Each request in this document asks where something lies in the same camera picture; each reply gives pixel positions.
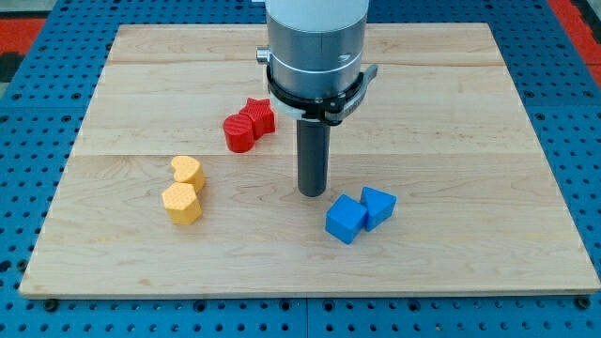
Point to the light wooden board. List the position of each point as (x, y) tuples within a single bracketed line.
[(442, 128)]

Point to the blue triangular prism block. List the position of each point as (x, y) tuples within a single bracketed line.
[(379, 205)]

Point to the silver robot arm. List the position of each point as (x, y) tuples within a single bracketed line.
[(314, 46)]

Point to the yellow hexagon block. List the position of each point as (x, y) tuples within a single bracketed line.
[(181, 203)]

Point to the yellow heart block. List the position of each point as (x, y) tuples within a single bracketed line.
[(188, 170)]

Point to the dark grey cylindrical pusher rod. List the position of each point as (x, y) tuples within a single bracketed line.
[(313, 140)]

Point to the blue cube block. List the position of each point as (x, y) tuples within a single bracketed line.
[(345, 219)]

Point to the red star block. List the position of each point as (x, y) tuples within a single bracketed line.
[(261, 115)]

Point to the red cylinder block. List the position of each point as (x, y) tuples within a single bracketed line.
[(238, 133)]

